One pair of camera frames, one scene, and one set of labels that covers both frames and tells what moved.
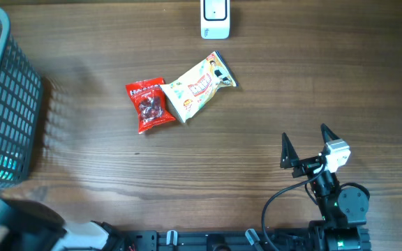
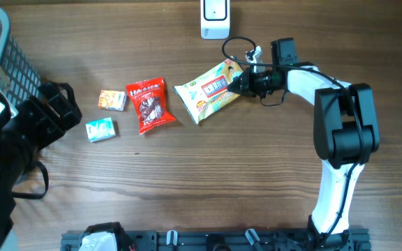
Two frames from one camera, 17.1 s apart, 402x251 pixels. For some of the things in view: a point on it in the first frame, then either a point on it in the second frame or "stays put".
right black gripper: [290, 157] -> [248, 87]
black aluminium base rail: [179, 240] stays put
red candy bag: [149, 97] stays put
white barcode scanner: [215, 19] stays put
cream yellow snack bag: [198, 84] -> [203, 95]
